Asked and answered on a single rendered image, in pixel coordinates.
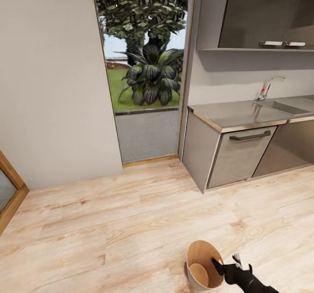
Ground trash can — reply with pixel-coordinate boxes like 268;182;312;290
187;240;225;292

